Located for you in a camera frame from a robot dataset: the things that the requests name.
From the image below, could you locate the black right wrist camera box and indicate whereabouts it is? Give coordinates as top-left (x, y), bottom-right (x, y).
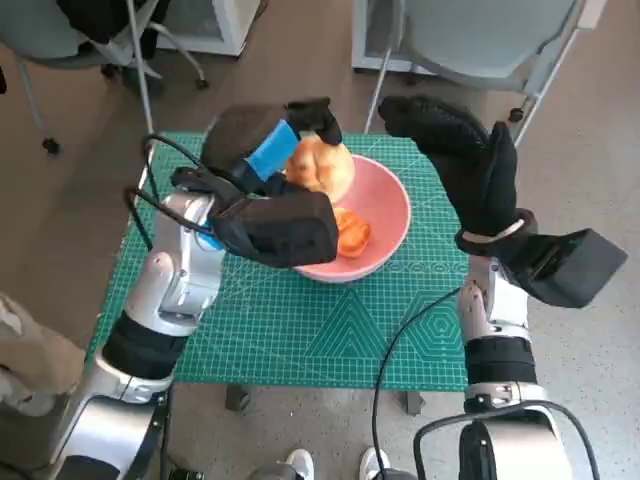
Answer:
top-left (509, 228), bottom-right (629, 309)

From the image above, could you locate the white furniture panel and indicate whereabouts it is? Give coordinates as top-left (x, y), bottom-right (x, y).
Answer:
top-left (577, 0), bottom-right (604, 31)

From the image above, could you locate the white shoe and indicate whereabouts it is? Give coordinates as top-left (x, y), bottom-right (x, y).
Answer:
top-left (285, 449), bottom-right (315, 480)
top-left (360, 448), bottom-right (390, 480)

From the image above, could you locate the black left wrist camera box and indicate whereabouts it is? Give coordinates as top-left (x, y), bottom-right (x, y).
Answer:
top-left (209, 189), bottom-right (340, 269)

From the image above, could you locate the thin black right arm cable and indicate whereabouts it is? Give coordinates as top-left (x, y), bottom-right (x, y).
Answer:
top-left (370, 287), bottom-right (462, 480)

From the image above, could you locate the white mesh-front cabinet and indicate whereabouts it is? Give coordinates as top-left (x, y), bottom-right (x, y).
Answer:
top-left (154, 0), bottom-right (271, 59)

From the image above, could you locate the black jacket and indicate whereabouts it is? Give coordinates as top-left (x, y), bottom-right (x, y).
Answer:
top-left (57, 0), bottom-right (171, 56)

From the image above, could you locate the white cabinet with vent grille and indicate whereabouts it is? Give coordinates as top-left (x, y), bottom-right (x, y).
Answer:
top-left (352, 0), bottom-right (436, 74)

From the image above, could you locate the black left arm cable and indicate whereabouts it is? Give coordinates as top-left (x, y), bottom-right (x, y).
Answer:
top-left (142, 133), bottom-right (241, 201)
top-left (124, 187), bottom-right (216, 251)

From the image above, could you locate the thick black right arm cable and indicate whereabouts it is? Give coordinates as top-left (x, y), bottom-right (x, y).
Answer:
top-left (413, 399), bottom-right (599, 480)

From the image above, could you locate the grey chair with metal legs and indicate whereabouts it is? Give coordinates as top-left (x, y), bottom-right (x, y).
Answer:
top-left (0, 0), bottom-right (209, 154)

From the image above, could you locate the pink bowl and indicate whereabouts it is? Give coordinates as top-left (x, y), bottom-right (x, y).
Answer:
top-left (292, 154), bottom-right (412, 284)

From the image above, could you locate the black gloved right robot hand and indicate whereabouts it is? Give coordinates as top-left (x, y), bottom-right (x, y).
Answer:
top-left (378, 95), bottom-right (520, 241)

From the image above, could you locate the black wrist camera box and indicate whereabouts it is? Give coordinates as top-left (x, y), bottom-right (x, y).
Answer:
top-left (209, 189), bottom-right (340, 269)
top-left (509, 228), bottom-right (629, 309)

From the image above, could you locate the rectangular braided toy bread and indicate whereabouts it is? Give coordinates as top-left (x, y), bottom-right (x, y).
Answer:
top-left (332, 207), bottom-right (374, 259)

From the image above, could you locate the green cutting mat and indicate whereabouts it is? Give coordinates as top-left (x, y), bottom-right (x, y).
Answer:
top-left (87, 132), bottom-right (471, 391)

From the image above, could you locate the round toy bread bun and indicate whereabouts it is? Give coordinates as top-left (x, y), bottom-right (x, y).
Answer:
top-left (284, 134), bottom-right (356, 204)

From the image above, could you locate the grey mesh chair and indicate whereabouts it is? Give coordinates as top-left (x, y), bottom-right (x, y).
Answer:
top-left (363, 0), bottom-right (596, 146)

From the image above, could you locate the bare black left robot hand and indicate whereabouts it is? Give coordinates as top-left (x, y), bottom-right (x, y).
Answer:
top-left (202, 97), bottom-right (344, 200)

